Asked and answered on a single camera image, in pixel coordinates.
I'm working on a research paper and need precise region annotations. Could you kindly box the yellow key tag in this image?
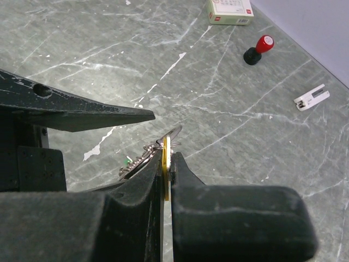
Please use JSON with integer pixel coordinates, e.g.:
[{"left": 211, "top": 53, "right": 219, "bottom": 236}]
[{"left": 161, "top": 135, "right": 171, "bottom": 201}]

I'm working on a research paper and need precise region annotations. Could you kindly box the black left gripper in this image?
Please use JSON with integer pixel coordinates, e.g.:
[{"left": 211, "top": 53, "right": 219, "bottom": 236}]
[{"left": 1, "top": 70, "right": 155, "bottom": 192}]

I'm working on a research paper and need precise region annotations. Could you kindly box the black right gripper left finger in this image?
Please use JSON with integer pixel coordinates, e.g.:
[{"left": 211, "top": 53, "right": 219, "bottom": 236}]
[{"left": 1, "top": 153, "right": 164, "bottom": 261}]

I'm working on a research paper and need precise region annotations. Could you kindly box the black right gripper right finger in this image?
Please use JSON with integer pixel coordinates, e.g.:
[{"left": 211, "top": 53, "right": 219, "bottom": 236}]
[{"left": 171, "top": 152, "right": 318, "bottom": 261}]

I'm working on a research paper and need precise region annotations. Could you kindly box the red and black stamp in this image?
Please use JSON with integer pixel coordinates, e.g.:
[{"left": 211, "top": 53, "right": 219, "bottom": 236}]
[{"left": 243, "top": 35, "right": 275, "bottom": 66}]

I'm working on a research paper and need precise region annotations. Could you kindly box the white stapler remover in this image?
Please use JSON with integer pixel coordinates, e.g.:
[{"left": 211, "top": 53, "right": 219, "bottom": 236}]
[{"left": 293, "top": 84, "right": 330, "bottom": 111}]

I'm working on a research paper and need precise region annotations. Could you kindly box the large silver key ring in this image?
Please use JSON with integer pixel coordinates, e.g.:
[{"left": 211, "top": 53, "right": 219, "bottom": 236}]
[{"left": 117, "top": 124, "right": 183, "bottom": 181}]

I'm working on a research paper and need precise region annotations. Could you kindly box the white cardboard box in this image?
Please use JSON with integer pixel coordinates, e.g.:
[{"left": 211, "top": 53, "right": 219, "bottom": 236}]
[{"left": 207, "top": 0, "right": 254, "bottom": 26}]

